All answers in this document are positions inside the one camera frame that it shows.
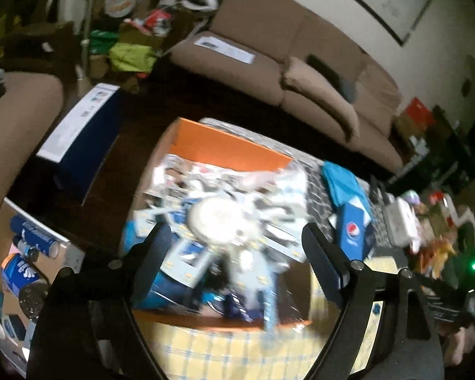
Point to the black remote controls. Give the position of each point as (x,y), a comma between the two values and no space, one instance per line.
(380,190)

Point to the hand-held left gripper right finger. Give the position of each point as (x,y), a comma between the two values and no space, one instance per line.
(324,265)

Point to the blue spray can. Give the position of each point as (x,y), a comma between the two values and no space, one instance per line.
(35,235)

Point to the red box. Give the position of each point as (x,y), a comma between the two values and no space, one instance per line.
(419,111)

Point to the teal blue cloth pouch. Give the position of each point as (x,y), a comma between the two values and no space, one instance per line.
(340,182)

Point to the white metal rack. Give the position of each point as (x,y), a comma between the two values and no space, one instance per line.
(87,27)

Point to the blue printed carton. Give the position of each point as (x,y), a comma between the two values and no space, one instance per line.
(354,225)

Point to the orange cardboard box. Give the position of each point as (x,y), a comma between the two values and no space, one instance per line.
(229,146)

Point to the white and navy carton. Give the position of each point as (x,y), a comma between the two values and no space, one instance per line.
(83,114)

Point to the black grey patterned mat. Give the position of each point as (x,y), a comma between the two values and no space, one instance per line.
(314,190)

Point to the white paper sheet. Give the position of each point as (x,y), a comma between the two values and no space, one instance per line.
(225,49)

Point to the brown sofa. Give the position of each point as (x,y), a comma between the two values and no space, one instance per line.
(241,71)

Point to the dark flat object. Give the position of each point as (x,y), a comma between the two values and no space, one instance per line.
(324,69)

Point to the brown sofa cushion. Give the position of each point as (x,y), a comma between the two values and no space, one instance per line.
(320,95)

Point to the red white packet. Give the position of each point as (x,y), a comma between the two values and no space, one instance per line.
(158,18)

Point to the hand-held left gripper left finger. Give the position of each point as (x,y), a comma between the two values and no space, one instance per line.
(154,261)

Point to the lime green bag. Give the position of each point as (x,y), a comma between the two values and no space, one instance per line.
(132,57)

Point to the pastel round toy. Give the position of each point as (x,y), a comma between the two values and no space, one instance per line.
(411,198)

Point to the white rectangular box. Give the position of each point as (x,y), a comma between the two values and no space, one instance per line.
(399,221)

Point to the white headset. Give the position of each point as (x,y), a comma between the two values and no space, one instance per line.
(198,0)

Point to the person's right hand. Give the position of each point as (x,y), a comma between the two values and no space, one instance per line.
(459,344)

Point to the round printed tin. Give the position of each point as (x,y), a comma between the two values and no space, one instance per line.
(120,2)

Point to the brown armchair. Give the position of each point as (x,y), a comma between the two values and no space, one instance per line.
(16,126)

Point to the clear plastic bag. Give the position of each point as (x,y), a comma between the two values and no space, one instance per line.
(291,190)

